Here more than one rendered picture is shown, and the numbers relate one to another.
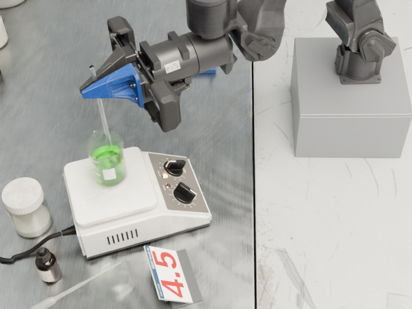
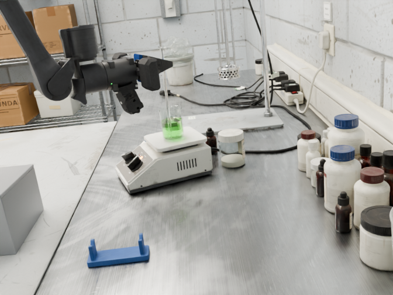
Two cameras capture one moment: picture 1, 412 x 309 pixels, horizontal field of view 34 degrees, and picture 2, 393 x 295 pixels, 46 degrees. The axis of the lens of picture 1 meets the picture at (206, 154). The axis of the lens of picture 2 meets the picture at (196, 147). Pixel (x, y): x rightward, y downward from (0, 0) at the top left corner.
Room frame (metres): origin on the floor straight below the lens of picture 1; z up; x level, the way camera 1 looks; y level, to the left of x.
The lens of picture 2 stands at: (1.63, 0.13, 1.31)
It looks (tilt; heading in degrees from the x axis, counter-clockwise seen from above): 19 degrees down; 176
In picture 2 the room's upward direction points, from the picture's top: 6 degrees counter-clockwise
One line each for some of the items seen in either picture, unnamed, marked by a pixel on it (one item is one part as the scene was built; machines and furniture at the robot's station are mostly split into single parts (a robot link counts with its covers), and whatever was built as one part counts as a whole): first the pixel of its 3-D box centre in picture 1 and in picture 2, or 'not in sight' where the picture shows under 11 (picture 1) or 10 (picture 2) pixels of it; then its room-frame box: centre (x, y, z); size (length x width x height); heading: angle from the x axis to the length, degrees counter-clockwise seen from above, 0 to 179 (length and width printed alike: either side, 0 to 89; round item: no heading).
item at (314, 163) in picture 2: not in sight; (321, 173); (0.79, 0.43, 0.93); 0.05 x 0.05 x 0.05
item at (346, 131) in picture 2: not in sight; (346, 147); (0.76, 0.49, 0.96); 0.07 x 0.07 x 0.13
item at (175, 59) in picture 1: (162, 64); (121, 72); (0.68, 0.05, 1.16); 0.19 x 0.08 x 0.06; 25
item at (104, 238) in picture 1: (130, 198); (166, 158); (0.62, 0.12, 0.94); 0.22 x 0.13 x 0.08; 106
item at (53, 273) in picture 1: (46, 262); (210, 140); (0.52, 0.24, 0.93); 0.03 x 0.03 x 0.07
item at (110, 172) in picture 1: (106, 159); (172, 123); (0.63, 0.14, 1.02); 0.06 x 0.05 x 0.08; 36
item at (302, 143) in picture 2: not in sight; (308, 150); (0.70, 0.43, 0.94); 0.05 x 0.05 x 0.09
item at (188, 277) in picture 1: (173, 273); not in sight; (0.50, 0.06, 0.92); 0.09 x 0.06 x 0.04; 15
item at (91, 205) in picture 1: (110, 185); (174, 138); (0.61, 0.14, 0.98); 0.12 x 0.12 x 0.01; 16
